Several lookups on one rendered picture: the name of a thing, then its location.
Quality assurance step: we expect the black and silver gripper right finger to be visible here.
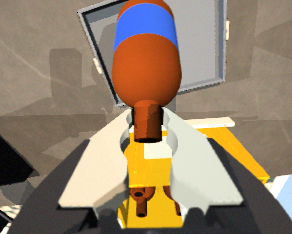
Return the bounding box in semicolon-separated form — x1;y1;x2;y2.
161;107;292;234

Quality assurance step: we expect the brown bottle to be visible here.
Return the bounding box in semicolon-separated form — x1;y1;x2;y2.
112;0;182;143
163;185;181;216
132;187;145;198
129;186;156;218

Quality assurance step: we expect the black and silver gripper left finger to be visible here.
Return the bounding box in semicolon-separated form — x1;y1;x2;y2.
5;107;134;234

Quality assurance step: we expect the yellow bottle crate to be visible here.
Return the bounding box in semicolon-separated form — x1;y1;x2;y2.
121;127;269;227

